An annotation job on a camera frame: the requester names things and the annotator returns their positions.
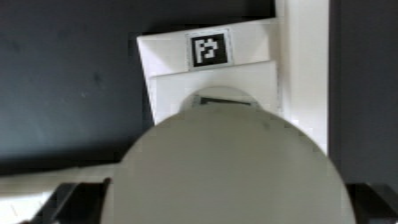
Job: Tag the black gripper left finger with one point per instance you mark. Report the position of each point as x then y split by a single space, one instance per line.
73 206

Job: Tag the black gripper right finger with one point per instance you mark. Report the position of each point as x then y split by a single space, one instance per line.
375 203

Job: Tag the white lamp bulb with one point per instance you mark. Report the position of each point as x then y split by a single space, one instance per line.
226 168

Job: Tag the white L-shaped border frame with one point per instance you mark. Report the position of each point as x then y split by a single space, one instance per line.
75 111

